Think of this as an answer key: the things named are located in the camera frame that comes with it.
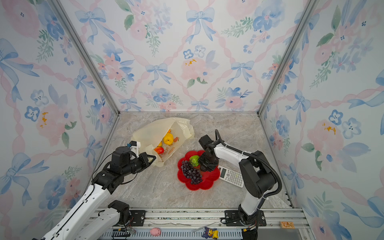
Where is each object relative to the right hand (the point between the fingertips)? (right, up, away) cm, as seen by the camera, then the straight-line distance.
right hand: (200, 165), depth 90 cm
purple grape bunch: (-5, -4, -4) cm, 8 cm away
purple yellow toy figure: (+3, -25, -22) cm, 33 cm away
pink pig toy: (-22, -26, -21) cm, 40 cm away
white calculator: (+19, -6, -3) cm, 20 cm away
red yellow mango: (-17, +14, +13) cm, 25 cm away
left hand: (-23, +8, -14) cm, 28 cm away
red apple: (-26, +8, +5) cm, 28 cm away
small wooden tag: (+41, -24, -18) cm, 51 cm away
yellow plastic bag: (-25, +17, -2) cm, 30 cm away
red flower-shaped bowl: (+4, -7, -3) cm, 9 cm away
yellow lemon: (-21, +15, +8) cm, 27 cm away
